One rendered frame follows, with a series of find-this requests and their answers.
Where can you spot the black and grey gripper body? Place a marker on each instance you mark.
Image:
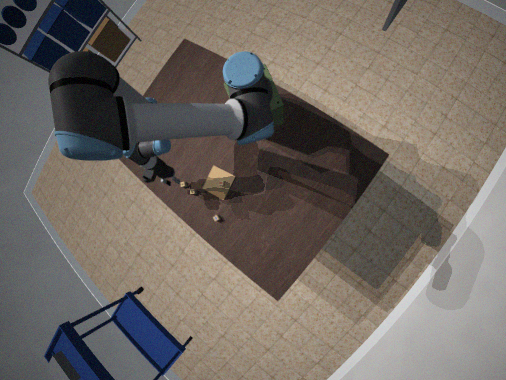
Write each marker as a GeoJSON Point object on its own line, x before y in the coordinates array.
{"type": "Point", "coordinates": [154, 167]}

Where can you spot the tan flat mat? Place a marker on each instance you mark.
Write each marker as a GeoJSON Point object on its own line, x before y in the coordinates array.
{"type": "Point", "coordinates": [212, 183]}

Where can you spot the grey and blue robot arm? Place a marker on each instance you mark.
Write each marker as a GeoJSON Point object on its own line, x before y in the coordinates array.
{"type": "Point", "coordinates": [91, 124]}

